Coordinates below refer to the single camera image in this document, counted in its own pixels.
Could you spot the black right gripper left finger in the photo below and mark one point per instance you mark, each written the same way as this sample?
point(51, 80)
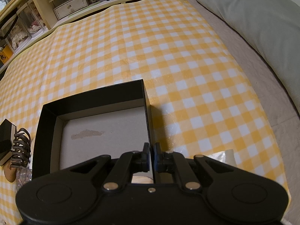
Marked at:
point(142, 159)

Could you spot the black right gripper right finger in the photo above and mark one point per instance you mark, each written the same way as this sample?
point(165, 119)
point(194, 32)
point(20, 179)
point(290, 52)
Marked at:
point(163, 161)

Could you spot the black cardboard box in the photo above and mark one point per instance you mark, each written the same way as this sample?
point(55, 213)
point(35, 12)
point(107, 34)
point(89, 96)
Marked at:
point(110, 120)

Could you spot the clear plastic bag of parts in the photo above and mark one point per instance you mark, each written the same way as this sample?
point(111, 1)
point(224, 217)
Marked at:
point(23, 176)

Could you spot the clear plastic strip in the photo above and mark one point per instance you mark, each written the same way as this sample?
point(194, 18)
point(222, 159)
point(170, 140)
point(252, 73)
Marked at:
point(226, 157)

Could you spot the yellow white checkered cloth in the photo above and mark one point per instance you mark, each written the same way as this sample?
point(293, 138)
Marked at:
point(201, 103)

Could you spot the small black box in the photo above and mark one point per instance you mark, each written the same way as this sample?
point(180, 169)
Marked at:
point(7, 131)

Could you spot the yellow box on shelf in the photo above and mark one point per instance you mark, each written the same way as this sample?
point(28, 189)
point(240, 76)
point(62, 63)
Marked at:
point(5, 54)

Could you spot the grey pillow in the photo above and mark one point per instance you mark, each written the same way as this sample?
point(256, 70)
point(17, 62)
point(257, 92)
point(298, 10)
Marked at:
point(271, 27)

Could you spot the clear doll display case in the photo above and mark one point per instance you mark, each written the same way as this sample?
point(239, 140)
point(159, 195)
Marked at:
point(22, 25)

